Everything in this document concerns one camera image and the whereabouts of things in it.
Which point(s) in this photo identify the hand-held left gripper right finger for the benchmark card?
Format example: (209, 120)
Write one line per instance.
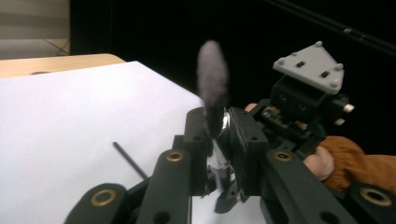
(249, 149)

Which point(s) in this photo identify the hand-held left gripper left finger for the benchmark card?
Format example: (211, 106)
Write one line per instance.
(197, 149)

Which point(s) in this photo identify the thin black brush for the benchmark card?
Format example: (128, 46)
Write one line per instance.
(130, 160)

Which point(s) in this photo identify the white table mat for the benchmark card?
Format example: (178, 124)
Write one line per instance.
(77, 130)

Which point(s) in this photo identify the dark curtain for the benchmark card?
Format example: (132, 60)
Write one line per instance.
(155, 31)

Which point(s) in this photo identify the wooden table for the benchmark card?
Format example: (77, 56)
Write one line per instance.
(56, 63)

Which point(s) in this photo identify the black metal frame bar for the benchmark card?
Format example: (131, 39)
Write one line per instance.
(342, 29)

